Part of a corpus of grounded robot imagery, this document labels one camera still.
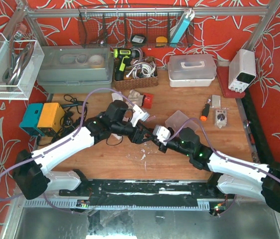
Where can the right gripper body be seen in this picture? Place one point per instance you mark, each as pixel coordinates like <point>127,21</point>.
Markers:
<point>162,146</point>

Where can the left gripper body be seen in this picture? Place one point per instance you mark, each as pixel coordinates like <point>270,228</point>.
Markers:
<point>135,134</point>

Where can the white peg board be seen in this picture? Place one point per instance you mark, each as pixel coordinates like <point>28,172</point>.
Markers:
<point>119,137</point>

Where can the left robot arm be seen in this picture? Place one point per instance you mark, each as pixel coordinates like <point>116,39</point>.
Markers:
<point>33,172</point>

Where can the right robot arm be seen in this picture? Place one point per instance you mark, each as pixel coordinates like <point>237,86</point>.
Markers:
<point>230,175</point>

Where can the clear plastic spring bin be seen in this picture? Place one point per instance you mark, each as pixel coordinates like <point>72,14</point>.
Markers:
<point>177,119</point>

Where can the red plastic block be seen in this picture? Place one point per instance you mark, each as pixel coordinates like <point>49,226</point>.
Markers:
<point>147,100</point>

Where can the beige work glove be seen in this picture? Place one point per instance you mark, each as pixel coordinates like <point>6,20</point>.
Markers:
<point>136,98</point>

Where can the white power adapter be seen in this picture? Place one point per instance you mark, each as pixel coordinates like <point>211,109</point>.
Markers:
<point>117,96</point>

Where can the wicker basket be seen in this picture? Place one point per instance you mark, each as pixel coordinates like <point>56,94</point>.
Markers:
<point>130,84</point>

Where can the packaged dial gauge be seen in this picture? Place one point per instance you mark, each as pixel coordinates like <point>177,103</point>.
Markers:
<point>221,117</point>

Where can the small metal plate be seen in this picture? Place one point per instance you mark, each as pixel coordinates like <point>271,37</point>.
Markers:
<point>216,101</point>

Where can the white lidded storage box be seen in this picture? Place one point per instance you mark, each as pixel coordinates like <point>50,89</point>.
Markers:
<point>197,70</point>

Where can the yellow box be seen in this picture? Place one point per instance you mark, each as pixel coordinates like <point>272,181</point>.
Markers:
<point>49,121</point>

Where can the grey plastic toolbox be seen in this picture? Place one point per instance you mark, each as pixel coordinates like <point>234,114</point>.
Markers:
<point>75,70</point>

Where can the yellow tape measure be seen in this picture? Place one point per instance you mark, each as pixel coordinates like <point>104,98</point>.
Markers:
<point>161,41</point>

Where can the teal box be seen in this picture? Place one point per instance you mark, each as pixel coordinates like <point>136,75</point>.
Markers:
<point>31,118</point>

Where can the white power supply unit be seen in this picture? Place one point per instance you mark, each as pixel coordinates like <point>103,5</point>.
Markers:
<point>242,71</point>

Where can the blue white book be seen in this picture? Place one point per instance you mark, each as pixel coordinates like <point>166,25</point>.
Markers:
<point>179,29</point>

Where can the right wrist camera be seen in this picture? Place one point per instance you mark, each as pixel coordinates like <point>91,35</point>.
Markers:
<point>162,134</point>

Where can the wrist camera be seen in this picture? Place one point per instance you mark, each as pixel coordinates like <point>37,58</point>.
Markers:
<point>138,114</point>
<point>162,134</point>

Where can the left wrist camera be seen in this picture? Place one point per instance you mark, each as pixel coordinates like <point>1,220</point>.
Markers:
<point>138,114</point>

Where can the orange handled screwdriver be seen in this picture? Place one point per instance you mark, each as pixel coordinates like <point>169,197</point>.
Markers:
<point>205,111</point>

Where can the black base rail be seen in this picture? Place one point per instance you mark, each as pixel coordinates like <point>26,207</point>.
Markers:
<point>144,193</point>

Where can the green cordless drill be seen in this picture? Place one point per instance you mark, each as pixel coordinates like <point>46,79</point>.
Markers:
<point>124,56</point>

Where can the black wire shelf basket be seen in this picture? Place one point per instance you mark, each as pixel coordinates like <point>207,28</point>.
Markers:
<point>114,25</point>

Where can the clear acrylic wall bin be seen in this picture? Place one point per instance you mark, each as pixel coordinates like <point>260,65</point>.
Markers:
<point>20,62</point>

